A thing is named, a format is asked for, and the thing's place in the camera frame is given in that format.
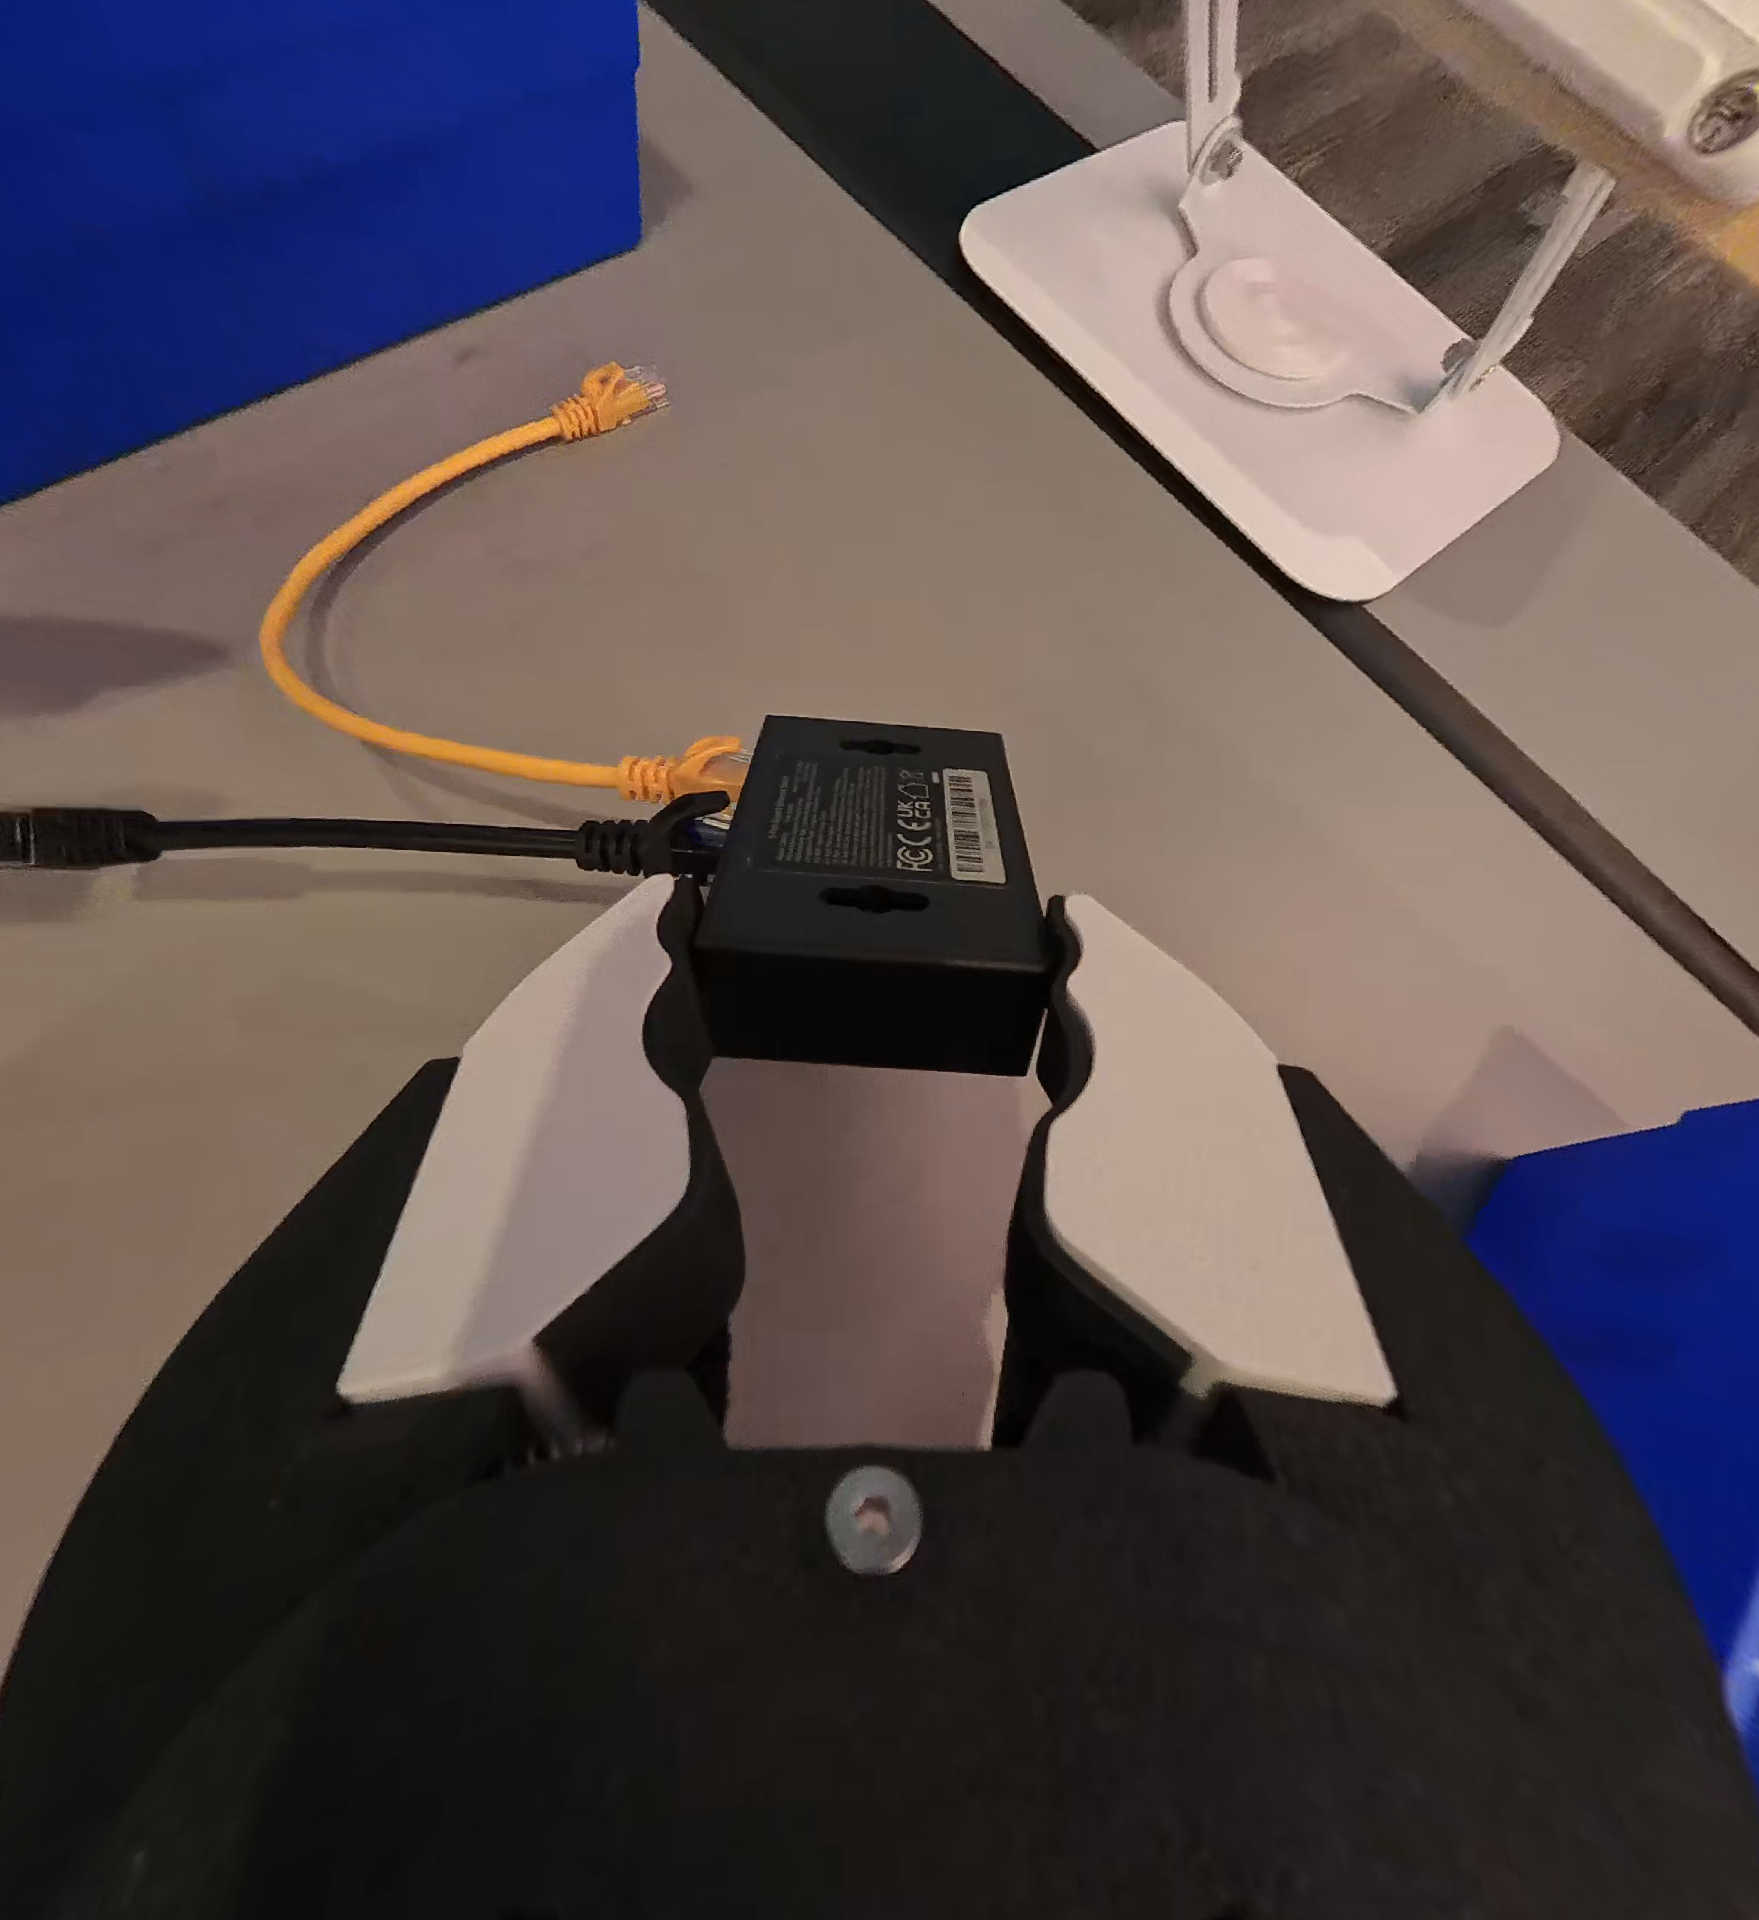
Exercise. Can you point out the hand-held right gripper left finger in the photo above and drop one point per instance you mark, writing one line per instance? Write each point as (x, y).
(521, 1201)

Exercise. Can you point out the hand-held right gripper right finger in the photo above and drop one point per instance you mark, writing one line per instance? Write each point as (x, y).
(1210, 1201)

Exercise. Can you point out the black network switch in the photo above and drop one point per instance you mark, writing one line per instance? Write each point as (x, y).
(866, 900)

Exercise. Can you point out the blue plastic bin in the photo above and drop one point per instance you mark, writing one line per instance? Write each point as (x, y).
(220, 210)
(1691, 1409)

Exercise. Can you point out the white stand base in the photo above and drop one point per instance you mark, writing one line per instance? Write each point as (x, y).
(1269, 392)

